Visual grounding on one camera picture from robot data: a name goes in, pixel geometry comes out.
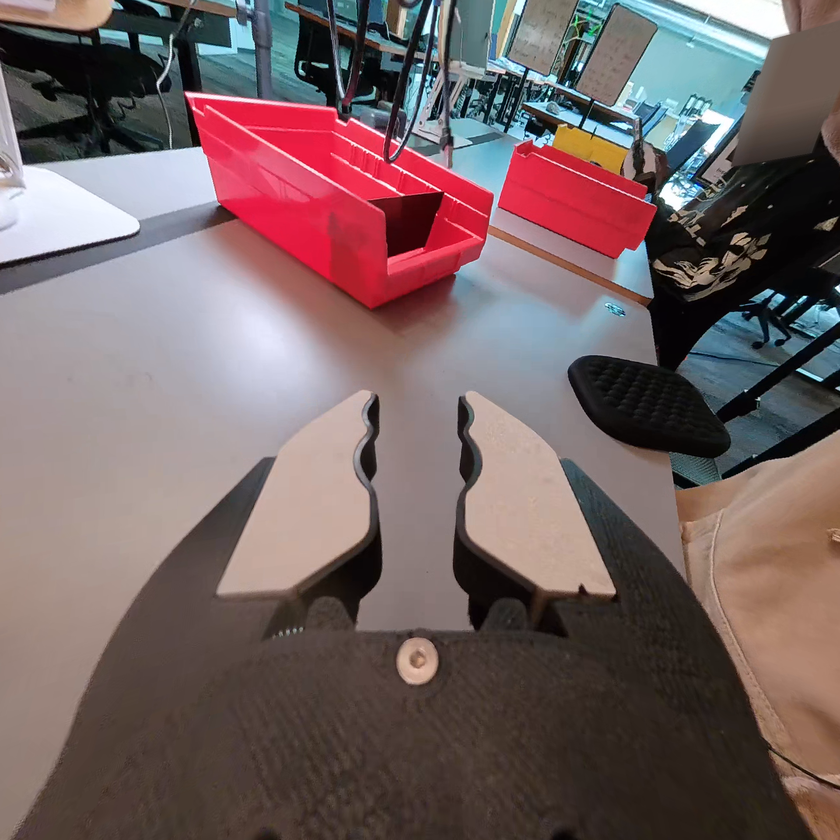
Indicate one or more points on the red plastic bin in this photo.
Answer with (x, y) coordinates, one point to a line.
(295, 216)
(571, 210)

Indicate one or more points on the person's beige hoodie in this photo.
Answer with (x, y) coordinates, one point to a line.
(774, 590)

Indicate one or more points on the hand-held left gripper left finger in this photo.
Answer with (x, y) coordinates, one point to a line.
(308, 512)

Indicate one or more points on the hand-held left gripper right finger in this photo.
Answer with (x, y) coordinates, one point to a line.
(531, 512)

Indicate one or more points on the whiteboard on stand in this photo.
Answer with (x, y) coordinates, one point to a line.
(617, 52)
(544, 33)

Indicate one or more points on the small grey action camera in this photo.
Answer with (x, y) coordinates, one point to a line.
(375, 121)

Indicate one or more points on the yellow plastic bin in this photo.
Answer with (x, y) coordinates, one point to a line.
(590, 154)

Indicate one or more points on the white board stand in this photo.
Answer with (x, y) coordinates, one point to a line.
(433, 111)
(65, 216)

